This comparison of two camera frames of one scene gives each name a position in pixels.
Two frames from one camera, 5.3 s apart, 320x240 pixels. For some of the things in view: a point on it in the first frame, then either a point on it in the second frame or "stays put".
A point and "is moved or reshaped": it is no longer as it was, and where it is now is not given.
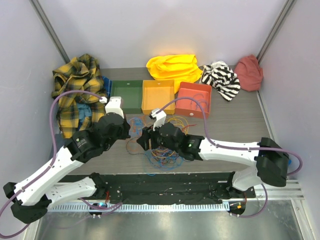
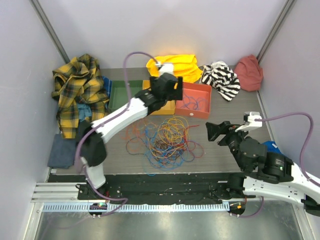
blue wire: [155, 160] is moved or reshaped
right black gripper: [144, 140] to [225, 128]
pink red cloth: [249, 73] stays put
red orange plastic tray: [201, 92] stays put
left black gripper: [125, 134] to [177, 94]
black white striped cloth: [223, 78] stays put
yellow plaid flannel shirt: [81, 73] stays put
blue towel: [108, 86] stays put
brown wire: [161, 154] stays put
